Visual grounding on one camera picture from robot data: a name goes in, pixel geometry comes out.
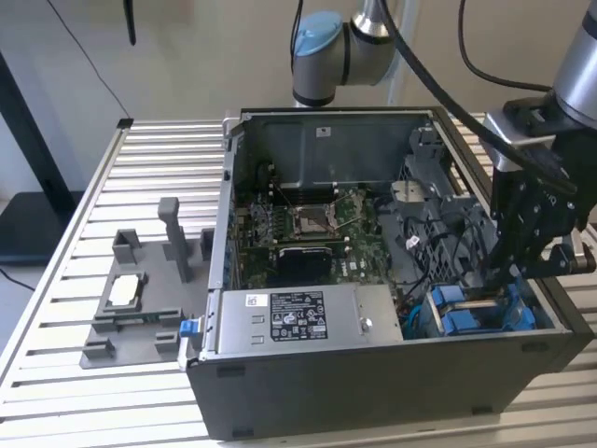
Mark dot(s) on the hard disk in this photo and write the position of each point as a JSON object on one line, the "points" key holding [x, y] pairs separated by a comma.
{"points": [[454, 322]]}

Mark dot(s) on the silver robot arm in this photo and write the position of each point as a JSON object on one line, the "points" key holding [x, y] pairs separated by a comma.
{"points": [[322, 70]]}

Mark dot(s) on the metal disk bay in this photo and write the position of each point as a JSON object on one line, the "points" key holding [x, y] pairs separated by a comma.
{"points": [[438, 261]]}

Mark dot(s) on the black RAM slot row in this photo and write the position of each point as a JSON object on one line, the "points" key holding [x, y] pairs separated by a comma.
{"points": [[308, 189], [342, 241]]}

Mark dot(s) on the green motherboard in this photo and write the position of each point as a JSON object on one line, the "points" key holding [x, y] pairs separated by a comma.
{"points": [[364, 261]]}

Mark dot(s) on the silver power supply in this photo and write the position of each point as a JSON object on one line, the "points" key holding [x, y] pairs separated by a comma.
{"points": [[345, 308]]}

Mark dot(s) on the CPU socket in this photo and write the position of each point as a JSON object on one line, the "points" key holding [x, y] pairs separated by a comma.
{"points": [[310, 220]]}

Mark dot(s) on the thin metal locking lever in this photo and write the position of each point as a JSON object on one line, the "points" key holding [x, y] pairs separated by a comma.
{"points": [[285, 196]]}

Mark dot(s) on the black PC case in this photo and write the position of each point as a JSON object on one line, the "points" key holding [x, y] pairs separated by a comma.
{"points": [[326, 396]]}

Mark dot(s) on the blue case latch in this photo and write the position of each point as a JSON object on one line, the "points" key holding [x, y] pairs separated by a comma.
{"points": [[186, 327]]}

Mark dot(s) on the black table corner cap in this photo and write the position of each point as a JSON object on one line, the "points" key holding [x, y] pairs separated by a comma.
{"points": [[125, 123]]}

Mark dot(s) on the silver CPU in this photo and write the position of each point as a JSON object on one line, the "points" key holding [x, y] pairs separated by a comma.
{"points": [[123, 290]]}

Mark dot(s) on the grey parts rack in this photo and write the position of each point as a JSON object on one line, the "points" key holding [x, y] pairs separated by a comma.
{"points": [[135, 350]]}

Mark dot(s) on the black hanging antenna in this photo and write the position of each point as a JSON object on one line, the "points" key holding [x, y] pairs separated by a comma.
{"points": [[129, 23]]}

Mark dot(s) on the black monitor stand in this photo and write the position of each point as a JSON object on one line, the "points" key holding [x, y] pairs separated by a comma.
{"points": [[32, 224]]}

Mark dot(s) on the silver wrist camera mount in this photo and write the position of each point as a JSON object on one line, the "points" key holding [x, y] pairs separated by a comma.
{"points": [[501, 130]]}

